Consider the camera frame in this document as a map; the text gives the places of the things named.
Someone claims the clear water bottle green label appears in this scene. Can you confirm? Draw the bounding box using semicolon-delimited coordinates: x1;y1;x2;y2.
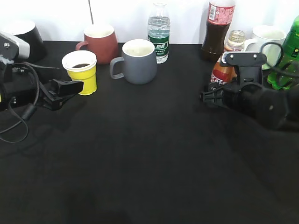
148;0;171;64

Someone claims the red-brown ceramic mug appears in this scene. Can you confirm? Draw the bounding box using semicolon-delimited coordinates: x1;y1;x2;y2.
75;23;118;65

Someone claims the green sprite bottle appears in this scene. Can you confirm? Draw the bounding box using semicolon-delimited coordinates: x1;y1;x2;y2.
267;16;299;90

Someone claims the black cable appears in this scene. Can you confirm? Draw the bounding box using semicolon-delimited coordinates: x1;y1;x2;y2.
0;62;60;143
260;42;299;84

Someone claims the yellow paper cup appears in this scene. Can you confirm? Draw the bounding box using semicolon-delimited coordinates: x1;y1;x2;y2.
62;50;97;96

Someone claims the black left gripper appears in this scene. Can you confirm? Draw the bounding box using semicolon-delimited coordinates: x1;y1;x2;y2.
0;62;84;111

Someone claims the black ceramic mug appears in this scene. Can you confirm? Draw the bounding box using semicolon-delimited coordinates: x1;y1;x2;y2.
1;20;47;63

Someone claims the black left cable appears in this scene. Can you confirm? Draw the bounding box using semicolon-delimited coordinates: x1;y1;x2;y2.
0;62;60;143

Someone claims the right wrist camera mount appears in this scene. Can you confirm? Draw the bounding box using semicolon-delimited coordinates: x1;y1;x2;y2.
220;51;267;85

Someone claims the Nescafe coffee bottle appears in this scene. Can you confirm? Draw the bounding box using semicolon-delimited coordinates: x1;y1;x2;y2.
210;30;245;84

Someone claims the grey ceramic mug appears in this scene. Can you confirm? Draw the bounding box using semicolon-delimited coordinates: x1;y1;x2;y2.
109;39;157;85

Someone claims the black right cable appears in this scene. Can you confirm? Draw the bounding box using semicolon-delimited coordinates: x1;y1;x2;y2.
260;42;299;84

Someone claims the dark tea bottle red label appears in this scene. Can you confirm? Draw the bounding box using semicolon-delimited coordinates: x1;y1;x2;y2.
201;0;235;63

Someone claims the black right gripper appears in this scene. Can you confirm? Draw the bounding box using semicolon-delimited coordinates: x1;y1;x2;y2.
199;83;299;131

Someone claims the white ceramic mug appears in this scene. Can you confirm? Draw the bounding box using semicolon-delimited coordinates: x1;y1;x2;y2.
244;25;286;66

